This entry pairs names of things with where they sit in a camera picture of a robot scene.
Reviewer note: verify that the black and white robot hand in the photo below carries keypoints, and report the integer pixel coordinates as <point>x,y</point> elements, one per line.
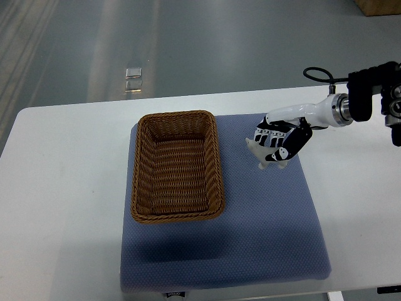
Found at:
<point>292,127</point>

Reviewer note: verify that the white bear figurine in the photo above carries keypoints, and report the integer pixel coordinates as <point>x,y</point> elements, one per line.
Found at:
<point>268,155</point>

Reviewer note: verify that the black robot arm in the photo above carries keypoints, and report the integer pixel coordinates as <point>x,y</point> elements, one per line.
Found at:
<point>362,86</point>

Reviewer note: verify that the brown wicker basket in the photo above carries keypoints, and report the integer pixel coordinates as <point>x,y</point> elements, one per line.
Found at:
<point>177,173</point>

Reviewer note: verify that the blue quilted mat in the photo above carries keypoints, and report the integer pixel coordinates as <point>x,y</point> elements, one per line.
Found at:
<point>268,232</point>

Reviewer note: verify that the shiny floor plate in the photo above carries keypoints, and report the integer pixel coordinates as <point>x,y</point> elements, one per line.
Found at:
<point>133,79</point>

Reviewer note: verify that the black label tag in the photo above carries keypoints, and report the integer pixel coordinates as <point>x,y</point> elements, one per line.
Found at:
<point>175,294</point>

